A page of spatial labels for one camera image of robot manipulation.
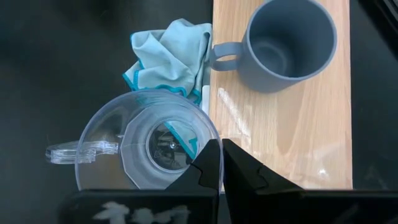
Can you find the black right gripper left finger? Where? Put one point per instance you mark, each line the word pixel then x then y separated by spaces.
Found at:
pixel 140 205

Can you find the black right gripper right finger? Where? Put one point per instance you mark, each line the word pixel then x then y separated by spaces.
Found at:
pixel 280 205

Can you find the grey mug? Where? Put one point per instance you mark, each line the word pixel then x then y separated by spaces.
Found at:
pixel 273 84

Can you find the wooden cutting board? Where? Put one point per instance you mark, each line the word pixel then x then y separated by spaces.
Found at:
pixel 311 130

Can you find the light blue microfibre cloth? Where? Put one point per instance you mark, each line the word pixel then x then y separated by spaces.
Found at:
pixel 168 56

